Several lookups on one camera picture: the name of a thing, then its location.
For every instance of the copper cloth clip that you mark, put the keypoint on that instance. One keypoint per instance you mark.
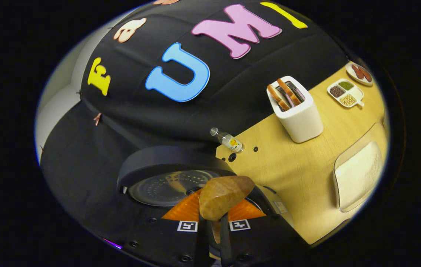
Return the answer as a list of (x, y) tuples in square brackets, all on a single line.
[(97, 118)]

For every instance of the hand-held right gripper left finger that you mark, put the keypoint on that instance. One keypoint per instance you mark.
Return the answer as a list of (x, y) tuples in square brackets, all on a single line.
[(202, 241)]

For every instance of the clear box of rice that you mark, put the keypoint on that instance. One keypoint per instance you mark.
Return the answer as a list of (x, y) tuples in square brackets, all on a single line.
[(358, 174)]

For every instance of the wooden spoon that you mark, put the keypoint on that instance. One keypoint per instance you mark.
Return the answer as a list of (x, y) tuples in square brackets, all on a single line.
[(225, 196)]

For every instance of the white divided dish of beans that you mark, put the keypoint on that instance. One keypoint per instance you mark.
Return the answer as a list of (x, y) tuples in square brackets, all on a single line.
[(344, 94)]

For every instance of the white plate with meat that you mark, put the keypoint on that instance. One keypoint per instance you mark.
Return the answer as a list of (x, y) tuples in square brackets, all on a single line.
[(360, 73)]

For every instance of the dark silver rice cooker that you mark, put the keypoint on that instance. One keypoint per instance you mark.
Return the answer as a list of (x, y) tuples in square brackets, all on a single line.
[(158, 159)]

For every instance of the black backdrop cloth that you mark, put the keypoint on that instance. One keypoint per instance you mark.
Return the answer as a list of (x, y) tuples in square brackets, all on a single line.
[(121, 111)]

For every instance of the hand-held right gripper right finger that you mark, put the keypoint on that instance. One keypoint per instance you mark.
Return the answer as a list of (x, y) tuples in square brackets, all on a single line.
[(226, 241)]

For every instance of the small glass bottle yellow label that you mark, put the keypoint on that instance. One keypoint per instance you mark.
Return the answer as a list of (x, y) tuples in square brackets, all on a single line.
[(231, 141)]

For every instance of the white toaster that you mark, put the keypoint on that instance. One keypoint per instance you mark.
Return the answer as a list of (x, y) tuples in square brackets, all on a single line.
[(303, 122)]

